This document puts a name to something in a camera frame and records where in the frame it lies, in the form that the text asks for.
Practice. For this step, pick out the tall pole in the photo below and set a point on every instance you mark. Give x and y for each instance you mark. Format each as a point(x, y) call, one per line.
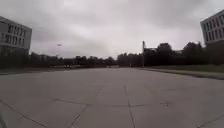
point(143, 53)

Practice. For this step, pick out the grey concrete slab pavement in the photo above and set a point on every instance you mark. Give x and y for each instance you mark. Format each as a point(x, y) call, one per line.
point(106, 96)

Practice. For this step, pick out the dark ground strip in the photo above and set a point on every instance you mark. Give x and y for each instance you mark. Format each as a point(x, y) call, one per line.
point(23, 70)

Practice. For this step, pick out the grass strip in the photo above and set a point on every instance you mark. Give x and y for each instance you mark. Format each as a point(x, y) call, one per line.
point(190, 68)

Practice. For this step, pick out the grey multi-storey building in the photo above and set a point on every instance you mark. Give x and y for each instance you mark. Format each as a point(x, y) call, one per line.
point(214, 30)

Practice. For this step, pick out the row of dark trees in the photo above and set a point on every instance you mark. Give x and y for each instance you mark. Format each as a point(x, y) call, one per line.
point(166, 55)

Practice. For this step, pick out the pale multi-storey building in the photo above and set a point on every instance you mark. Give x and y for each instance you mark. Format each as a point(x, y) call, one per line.
point(13, 36)

